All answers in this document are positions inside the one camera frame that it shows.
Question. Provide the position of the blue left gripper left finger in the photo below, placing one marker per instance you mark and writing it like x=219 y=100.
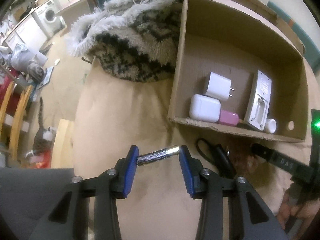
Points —
x=128 y=170

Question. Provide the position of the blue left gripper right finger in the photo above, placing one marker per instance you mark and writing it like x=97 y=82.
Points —
x=188 y=170

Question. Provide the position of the silver battery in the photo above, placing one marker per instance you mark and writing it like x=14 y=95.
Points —
x=157 y=155

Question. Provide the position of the black scissors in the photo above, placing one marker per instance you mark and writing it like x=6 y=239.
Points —
x=218 y=158

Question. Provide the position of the white earbuds case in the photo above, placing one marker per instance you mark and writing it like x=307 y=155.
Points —
x=203 y=108

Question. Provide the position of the white cap pill bottle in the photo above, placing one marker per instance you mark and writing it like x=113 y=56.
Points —
x=270 y=126

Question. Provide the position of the white remote control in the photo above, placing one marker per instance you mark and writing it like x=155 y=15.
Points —
x=259 y=101

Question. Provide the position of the white charger plug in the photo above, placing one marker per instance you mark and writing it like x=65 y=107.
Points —
x=217 y=87

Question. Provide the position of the right hand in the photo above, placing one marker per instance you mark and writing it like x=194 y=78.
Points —
x=306 y=212

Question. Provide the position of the tabby cat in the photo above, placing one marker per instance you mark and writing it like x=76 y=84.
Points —
x=44 y=137

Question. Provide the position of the shaggy patterned blanket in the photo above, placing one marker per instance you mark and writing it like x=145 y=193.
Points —
x=135 y=40

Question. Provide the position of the open cardboard box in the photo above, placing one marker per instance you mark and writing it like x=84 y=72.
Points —
x=237 y=39

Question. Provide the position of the white plastic bag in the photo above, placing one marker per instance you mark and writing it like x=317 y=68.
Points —
x=29 y=61

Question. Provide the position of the white washing machine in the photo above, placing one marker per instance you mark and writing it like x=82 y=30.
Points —
x=47 y=19

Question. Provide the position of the white kitchen cabinet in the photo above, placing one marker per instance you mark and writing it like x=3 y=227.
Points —
x=27 y=32

